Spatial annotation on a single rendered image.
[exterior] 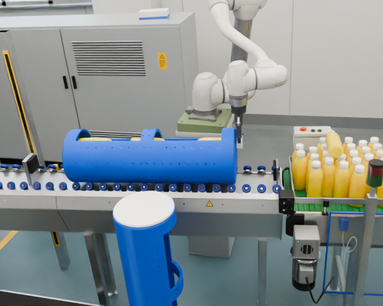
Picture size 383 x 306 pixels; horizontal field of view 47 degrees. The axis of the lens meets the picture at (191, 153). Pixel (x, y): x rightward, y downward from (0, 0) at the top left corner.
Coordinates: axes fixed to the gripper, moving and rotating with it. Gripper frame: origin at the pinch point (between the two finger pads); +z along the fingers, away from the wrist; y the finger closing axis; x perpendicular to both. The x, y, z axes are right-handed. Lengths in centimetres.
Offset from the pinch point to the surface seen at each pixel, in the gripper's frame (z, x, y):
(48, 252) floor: 116, 150, 44
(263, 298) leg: 96, -12, -11
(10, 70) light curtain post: -33, 131, 28
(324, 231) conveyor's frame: 36, -41, -25
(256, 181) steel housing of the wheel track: 23.4, -8.5, -0.1
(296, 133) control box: 6.2, -30.1, 22.8
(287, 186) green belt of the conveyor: 26.7, -24.3, 1.3
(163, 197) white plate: 12.4, 34.3, -32.6
